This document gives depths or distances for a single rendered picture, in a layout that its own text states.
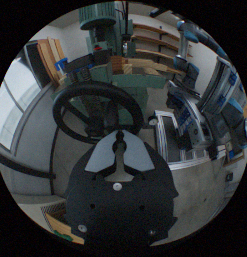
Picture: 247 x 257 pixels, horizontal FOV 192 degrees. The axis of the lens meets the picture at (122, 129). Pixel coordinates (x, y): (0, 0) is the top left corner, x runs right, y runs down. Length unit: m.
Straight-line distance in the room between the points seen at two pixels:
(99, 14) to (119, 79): 0.36
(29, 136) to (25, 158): 0.33
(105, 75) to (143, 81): 0.17
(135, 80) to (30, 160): 1.49
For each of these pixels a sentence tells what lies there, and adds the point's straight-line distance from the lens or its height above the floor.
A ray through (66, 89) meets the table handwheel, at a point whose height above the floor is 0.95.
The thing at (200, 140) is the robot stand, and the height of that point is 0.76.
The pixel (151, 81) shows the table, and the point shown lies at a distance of 0.35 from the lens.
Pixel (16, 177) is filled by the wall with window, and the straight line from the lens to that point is 1.38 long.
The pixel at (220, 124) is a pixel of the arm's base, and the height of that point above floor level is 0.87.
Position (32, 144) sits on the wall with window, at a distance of 1.43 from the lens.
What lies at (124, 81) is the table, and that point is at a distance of 0.32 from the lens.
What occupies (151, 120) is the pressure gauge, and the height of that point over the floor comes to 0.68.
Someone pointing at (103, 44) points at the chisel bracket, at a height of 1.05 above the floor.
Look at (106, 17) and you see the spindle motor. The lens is 0.45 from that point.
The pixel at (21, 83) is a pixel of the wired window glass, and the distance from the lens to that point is 1.68.
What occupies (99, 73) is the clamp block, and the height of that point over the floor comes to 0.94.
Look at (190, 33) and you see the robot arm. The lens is 0.48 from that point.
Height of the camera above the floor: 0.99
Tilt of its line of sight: 59 degrees down
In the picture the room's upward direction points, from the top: 6 degrees counter-clockwise
